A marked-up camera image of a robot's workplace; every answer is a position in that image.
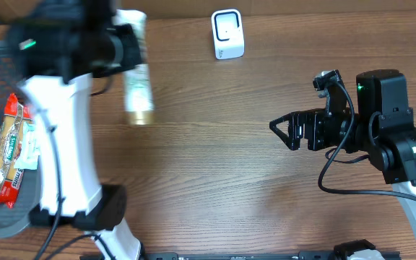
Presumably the white Pantene tube gold cap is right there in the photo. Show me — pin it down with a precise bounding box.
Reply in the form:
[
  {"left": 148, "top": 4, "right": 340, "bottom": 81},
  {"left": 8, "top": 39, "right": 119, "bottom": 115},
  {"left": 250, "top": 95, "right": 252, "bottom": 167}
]
[{"left": 115, "top": 9, "right": 154, "bottom": 125}]

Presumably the red spaghetti packet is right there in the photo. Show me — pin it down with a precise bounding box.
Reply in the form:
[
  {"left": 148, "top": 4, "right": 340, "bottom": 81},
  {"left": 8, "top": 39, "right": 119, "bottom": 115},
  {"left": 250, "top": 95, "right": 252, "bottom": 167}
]
[{"left": 0, "top": 93, "right": 33, "bottom": 208}]

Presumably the teal snack packet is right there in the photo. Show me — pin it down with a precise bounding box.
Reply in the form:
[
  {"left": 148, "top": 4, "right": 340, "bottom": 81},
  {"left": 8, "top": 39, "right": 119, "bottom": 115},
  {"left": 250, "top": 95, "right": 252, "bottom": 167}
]
[{"left": 14, "top": 122, "right": 40, "bottom": 170}]

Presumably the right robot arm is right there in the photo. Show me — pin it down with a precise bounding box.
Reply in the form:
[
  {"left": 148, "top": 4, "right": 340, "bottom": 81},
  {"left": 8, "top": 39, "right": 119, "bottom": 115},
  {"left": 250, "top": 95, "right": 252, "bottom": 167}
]
[{"left": 269, "top": 69, "right": 416, "bottom": 240}]

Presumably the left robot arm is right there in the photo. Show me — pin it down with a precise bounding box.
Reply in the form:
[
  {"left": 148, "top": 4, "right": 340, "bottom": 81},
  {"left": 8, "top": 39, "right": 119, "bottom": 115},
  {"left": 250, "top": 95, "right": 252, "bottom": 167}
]
[{"left": 6, "top": 0, "right": 146, "bottom": 260}]

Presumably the white barcode scanner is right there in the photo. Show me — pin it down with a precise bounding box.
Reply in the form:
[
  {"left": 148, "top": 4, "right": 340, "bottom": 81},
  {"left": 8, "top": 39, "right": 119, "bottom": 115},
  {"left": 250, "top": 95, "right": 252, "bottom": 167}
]
[{"left": 211, "top": 9, "right": 245, "bottom": 60}]

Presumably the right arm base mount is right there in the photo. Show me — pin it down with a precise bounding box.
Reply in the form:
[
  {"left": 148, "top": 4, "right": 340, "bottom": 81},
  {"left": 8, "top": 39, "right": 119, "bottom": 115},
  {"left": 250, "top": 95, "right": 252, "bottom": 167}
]
[{"left": 333, "top": 240, "right": 385, "bottom": 260}]

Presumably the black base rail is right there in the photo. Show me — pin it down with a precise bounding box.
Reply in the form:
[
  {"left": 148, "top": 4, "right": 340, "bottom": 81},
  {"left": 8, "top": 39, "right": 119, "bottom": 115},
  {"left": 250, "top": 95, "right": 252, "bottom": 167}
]
[{"left": 79, "top": 251, "right": 400, "bottom": 260}]

